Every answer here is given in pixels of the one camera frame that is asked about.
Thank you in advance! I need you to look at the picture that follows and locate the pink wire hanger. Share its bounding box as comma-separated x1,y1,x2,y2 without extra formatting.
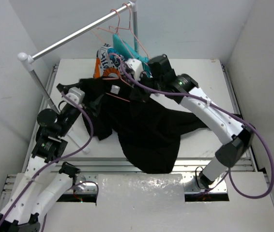
101,75,133,102

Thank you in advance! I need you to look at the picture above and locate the black shirt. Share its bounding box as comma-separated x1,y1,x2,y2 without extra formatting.
79,78,207,174

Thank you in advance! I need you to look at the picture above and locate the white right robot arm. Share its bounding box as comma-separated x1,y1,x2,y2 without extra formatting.
123,55,254,188

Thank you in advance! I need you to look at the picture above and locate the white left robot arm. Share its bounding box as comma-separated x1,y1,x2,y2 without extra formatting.
0,84,85,232

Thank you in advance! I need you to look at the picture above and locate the patterned orange blue shirt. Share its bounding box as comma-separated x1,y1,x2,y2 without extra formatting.
93,43,126,78

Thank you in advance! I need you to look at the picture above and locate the teal shirt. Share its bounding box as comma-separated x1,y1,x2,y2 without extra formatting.
112,34,151,77

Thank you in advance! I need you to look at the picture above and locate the pink hanger on rack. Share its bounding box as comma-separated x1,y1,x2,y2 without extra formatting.
96,3,140,53
112,0,150,63

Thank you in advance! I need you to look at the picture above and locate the silver clothes rack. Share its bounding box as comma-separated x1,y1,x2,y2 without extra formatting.
17,1,131,112

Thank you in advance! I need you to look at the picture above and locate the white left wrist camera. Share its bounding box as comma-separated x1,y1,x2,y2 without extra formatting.
66,87,85,105

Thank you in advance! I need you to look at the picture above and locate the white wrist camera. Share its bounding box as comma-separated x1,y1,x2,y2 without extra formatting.
125,58,144,81
66,87,85,105

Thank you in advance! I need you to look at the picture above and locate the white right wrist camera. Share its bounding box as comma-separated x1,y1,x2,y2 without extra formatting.
125,58,144,81

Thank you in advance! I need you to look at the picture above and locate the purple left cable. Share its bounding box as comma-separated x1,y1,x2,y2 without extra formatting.
0,91,99,232

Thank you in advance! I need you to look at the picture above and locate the purple cable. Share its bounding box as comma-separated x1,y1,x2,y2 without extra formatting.
107,53,274,199
0,91,99,232

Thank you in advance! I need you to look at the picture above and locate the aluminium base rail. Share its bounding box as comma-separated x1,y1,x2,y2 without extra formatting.
1,59,268,201

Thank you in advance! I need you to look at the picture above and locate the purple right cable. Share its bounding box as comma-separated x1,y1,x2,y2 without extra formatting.
107,53,274,199

